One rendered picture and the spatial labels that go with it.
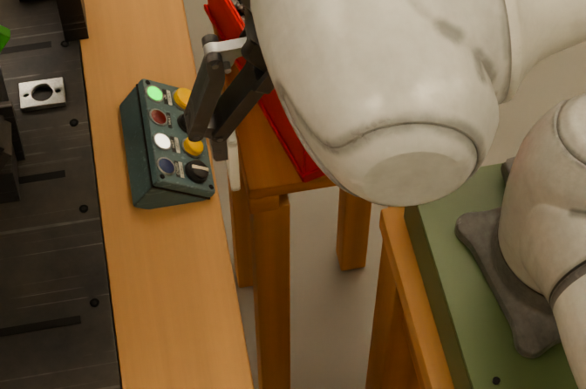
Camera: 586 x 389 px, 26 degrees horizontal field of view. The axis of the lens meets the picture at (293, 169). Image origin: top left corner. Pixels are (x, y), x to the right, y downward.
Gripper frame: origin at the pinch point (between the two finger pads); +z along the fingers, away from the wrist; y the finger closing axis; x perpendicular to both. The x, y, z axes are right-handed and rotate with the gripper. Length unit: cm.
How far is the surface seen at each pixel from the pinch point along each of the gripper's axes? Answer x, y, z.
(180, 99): 35, -8, 37
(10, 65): 47, -28, 41
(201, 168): 24.7, -6.5, 37.7
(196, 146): 27.9, -6.7, 37.6
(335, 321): 48, 17, 131
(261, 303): 30, 0, 84
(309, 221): 70, 16, 131
